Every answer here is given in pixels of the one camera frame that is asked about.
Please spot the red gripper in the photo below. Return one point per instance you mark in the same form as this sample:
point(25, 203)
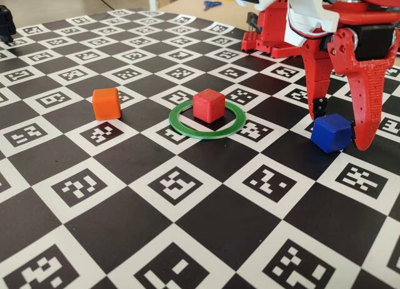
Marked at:
point(365, 70)

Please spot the blue cube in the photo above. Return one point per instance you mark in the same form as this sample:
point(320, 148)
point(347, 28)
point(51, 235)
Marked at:
point(331, 134)

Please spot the red cube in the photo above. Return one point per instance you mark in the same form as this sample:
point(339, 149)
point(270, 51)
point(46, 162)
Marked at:
point(207, 106)

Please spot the orange cube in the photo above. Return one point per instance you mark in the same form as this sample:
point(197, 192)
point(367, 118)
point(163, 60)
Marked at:
point(106, 104)

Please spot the blue scissors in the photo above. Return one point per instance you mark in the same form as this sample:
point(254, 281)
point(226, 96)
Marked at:
point(212, 3)

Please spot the black white marker mat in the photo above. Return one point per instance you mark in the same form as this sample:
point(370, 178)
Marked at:
point(200, 207)

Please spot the black clamp device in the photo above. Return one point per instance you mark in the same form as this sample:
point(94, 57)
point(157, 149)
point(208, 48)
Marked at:
point(7, 23)

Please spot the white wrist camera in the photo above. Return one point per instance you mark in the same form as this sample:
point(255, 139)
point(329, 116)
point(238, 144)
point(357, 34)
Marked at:
point(300, 1)

